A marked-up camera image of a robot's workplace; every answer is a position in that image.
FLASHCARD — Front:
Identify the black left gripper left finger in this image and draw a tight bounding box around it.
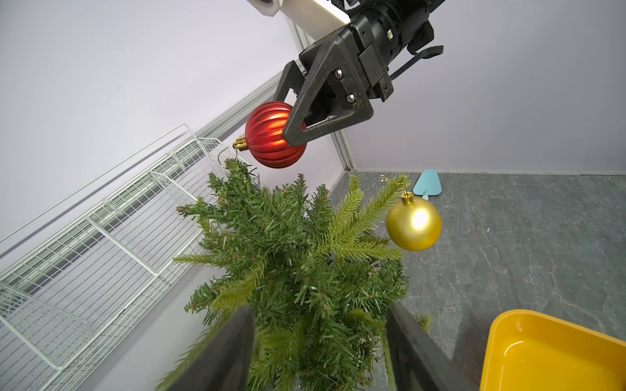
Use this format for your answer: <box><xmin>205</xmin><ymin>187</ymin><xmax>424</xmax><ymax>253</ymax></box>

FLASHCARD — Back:
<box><xmin>168</xmin><ymin>306</ymin><xmax>255</xmax><ymax>391</ymax></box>

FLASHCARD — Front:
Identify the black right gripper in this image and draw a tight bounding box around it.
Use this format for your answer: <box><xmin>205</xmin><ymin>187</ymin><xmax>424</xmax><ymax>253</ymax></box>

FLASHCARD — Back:
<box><xmin>273</xmin><ymin>1</ymin><xmax>443</xmax><ymax>148</ymax></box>

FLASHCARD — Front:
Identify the teal garden trowel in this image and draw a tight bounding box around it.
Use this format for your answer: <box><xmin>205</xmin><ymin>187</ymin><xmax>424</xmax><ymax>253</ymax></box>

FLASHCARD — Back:
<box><xmin>412</xmin><ymin>169</ymin><xmax>443</xmax><ymax>200</ymax></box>

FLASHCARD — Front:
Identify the yellow plastic tray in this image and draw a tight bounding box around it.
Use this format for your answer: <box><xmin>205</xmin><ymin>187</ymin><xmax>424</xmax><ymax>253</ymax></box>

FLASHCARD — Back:
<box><xmin>479</xmin><ymin>310</ymin><xmax>625</xmax><ymax>390</ymax></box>

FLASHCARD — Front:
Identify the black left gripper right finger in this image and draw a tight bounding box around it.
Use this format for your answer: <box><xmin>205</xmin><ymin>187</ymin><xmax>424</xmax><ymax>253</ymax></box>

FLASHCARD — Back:
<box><xmin>386</xmin><ymin>304</ymin><xmax>479</xmax><ymax>391</ymax></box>

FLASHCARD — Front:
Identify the gold ball ornament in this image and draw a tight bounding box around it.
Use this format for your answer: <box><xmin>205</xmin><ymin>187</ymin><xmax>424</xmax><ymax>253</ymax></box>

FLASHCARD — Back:
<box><xmin>386</xmin><ymin>179</ymin><xmax>443</xmax><ymax>252</ymax></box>

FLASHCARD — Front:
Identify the small green christmas tree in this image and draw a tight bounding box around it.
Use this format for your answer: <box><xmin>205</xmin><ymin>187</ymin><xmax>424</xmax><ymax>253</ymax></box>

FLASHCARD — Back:
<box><xmin>158</xmin><ymin>159</ymin><xmax>409</xmax><ymax>390</ymax></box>

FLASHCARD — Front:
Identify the long white wire shelf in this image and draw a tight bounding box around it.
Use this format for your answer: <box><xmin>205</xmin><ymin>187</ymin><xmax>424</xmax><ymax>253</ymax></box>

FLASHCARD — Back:
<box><xmin>1</xmin><ymin>136</ymin><xmax>238</xmax><ymax>390</ymax></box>

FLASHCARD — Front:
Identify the red ribbed ball ornament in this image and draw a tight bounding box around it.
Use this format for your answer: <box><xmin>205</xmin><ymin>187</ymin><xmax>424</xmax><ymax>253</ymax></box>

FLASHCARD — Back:
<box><xmin>232</xmin><ymin>102</ymin><xmax>306</xmax><ymax>169</ymax></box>

